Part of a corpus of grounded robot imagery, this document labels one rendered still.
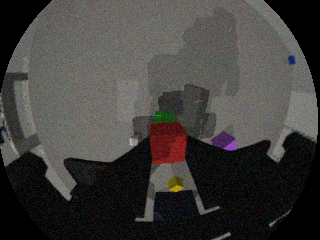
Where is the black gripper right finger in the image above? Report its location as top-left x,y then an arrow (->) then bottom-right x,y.
185,136 -> 271,211

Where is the purple cube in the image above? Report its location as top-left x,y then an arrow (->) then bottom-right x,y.
211,131 -> 237,151

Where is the yellow cube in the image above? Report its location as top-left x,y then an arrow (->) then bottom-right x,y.
168,176 -> 184,192

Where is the blue cube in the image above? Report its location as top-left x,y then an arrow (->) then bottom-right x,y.
288,55 -> 296,65

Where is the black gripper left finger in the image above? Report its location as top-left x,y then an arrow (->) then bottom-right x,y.
64,136 -> 152,219

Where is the red block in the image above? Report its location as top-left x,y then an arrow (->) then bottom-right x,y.
149,123 -> 188,164

